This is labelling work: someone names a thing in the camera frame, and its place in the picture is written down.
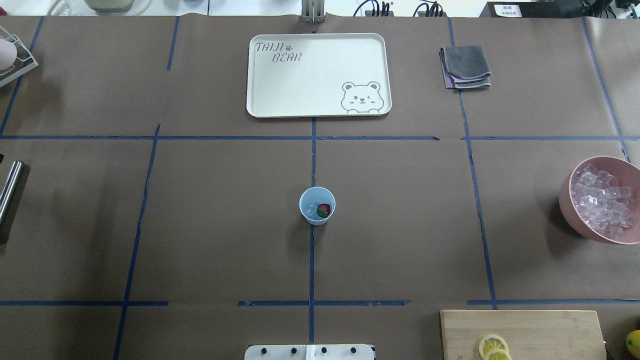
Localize light blue plastic cup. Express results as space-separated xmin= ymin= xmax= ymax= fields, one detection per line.
xmin=298 ymin=186 xmax=337 ymax=226

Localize red strawberry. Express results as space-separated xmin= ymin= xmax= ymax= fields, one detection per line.
xmin=316 ymin=203 xmax=332 ymax=219

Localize ice cube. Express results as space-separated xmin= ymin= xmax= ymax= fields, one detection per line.
xmin=302 ymin=202 xmax=319 ymax=220

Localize steel muddler black tip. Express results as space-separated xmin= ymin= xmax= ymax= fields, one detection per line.
xmin=0 ymin=161 xmax=25 ymax=224

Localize clear ice cubes pile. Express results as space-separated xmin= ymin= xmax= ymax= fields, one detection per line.
xmin=570 ymin=162 xmax=639 ymax=240

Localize cup rack with cups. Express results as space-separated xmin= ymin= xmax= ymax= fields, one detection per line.
xmin=0 ymin=26 xmax=39 ymax=88

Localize cream bear tray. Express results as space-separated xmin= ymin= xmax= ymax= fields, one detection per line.
xmin=246 ymin=33 xmax=393 ymax=118

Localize grey folded cloth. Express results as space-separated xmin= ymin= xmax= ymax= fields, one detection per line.
xmin=439 ymin=45 xmax=492 ymax=91

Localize lemon slices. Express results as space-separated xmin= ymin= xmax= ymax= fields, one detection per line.
xmin=478 ymin=333 xmax=512 ymax=360

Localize wooden cutting board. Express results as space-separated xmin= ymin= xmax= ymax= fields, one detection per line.
xmin=439 ymin=309 xmax=607 ymax=360

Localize pink bowl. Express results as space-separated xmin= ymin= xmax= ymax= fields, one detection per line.
xmin=558 ymin=155 xmax=640 ymax=245

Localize yellow lemon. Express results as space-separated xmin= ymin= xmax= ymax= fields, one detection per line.
xmin=625 ymin=330 xmax=640 ymax=360

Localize aluminium frame post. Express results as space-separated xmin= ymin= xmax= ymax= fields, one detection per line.
xmin=301 ymin=0 xmax=326 ymax=24

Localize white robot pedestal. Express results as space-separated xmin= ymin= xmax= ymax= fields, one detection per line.
xmin=244 ymin=343 xmax=377 ymax=360

